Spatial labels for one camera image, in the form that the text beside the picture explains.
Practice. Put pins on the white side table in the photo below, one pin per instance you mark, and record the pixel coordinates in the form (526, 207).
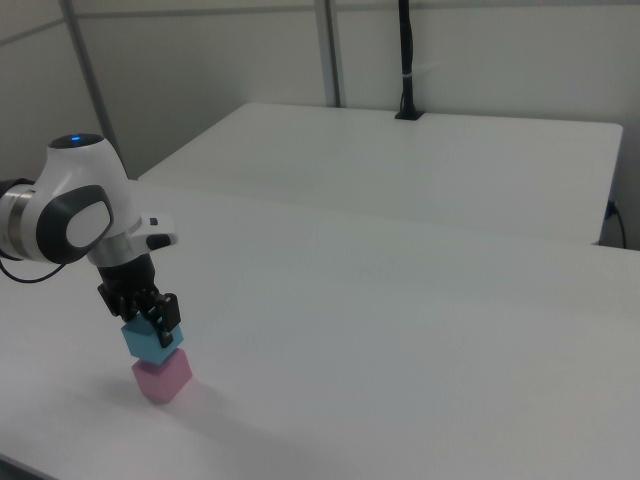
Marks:
(400, 165)

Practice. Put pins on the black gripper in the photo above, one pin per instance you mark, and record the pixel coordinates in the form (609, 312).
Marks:
(127, 275)

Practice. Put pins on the grey slanted frame post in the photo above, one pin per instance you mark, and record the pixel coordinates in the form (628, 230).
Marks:
(95, 85)

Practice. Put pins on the grey vertical frame post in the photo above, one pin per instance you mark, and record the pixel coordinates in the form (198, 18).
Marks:
(332, 50)

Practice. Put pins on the pink cube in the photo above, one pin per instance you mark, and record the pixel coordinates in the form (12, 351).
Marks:
(165, 380)

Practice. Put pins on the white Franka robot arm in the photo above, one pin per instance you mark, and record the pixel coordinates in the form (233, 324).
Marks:
(75, 215)

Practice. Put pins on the black pole with base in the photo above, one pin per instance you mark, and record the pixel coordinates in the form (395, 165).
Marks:
(407, 50)

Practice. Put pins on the blue cube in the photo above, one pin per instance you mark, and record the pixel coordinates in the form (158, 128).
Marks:
(145, 345)

